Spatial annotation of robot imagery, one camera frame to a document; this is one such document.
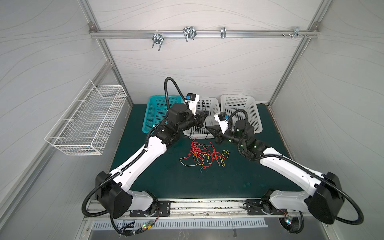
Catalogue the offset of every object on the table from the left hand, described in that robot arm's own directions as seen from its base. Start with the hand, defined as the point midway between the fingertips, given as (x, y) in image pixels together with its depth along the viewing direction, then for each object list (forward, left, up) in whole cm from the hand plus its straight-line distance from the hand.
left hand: (211, 110), depth 69 cm
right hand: (-2, 0, -7) cm, 7 cm away
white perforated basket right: (+38, -18, -33) cm, 54 cm away
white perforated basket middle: (+35, -4, -31) cm, 47 cm away
